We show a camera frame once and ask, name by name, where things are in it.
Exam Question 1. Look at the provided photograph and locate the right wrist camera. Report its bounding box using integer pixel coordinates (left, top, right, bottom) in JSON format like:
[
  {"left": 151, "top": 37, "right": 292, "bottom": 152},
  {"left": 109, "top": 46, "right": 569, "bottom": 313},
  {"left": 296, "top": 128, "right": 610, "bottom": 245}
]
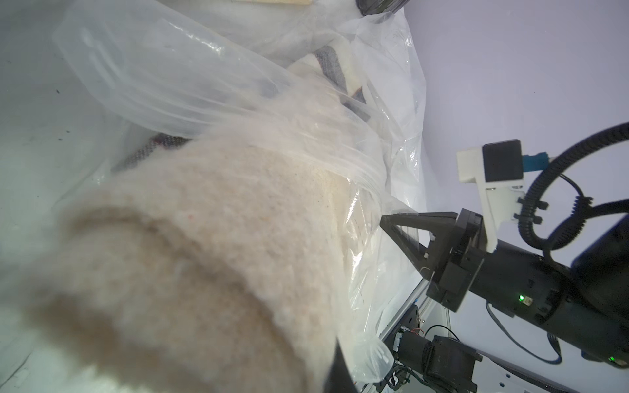
[{"left": 456, "top": 139, "right": 550, "bottom": 252}]

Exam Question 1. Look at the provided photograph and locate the cream knitted scarf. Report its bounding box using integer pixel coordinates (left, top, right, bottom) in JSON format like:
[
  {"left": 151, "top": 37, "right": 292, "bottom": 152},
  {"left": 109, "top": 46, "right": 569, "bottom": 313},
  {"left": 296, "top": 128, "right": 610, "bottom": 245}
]
[{"left": 13, "top": 139, "right": 351, "bottom": 392}]

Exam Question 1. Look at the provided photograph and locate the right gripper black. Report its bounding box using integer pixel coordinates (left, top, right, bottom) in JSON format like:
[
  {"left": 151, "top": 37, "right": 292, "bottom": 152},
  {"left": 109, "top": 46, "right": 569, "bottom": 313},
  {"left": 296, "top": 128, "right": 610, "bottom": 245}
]
[{"left": 380, "top": 209, "right": 487, "bottom": 312}]

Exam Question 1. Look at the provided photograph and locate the purple glass vase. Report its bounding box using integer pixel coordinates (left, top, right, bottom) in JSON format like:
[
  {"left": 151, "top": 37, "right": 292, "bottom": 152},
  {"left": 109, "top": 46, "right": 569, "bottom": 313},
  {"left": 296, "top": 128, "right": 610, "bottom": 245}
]
[{"left": 355, "top": 0, "right": 409, "bottom": 16}]

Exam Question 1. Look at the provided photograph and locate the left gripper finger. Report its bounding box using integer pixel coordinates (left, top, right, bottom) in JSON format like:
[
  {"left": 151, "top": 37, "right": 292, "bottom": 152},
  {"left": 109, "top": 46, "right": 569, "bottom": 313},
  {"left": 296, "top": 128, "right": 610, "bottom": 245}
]
[{"left": 324, "top": 342, "right": 356, "bottom": 393}]

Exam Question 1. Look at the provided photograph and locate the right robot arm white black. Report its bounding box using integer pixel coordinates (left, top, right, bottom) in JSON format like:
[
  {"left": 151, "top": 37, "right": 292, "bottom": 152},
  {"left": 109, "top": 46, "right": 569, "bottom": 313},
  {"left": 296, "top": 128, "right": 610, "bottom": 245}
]
[{"left": 380, "top": 124, "right": 628, "bottom": 369}]

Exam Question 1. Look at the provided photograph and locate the clear plastic vacuum bag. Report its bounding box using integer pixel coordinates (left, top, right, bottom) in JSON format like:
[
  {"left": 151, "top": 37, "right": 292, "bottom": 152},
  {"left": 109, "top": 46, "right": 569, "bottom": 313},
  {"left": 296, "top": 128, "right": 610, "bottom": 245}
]
[{"left": 53, "top": 1, "right": 427, "bottom": 383}]

